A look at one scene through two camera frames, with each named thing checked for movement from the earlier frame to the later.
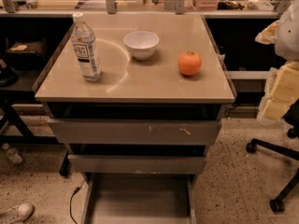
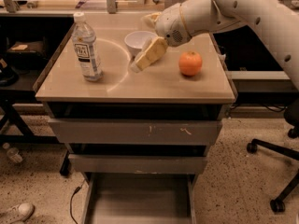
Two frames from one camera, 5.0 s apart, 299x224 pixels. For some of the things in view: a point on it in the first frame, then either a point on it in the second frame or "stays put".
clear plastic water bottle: [84, 45] stays put
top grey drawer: [134, 131] stays put
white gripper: [288, 37] → [170, 24]
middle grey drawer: [136, 163] stays put
